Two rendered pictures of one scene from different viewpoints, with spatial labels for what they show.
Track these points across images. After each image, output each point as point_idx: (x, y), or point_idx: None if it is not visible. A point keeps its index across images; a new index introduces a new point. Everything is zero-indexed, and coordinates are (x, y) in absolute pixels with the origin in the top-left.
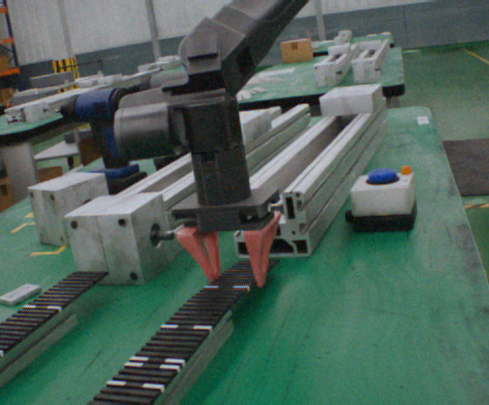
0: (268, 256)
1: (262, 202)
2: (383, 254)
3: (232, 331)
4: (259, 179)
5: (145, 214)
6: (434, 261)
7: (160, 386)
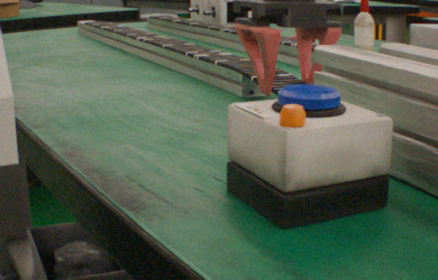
0: (266, 71)
1: None
2: (215, 154)
3: (240, 95)
4: (434, 53)
5: (429, 39)
6: (128, 153)
7: (188, 52)
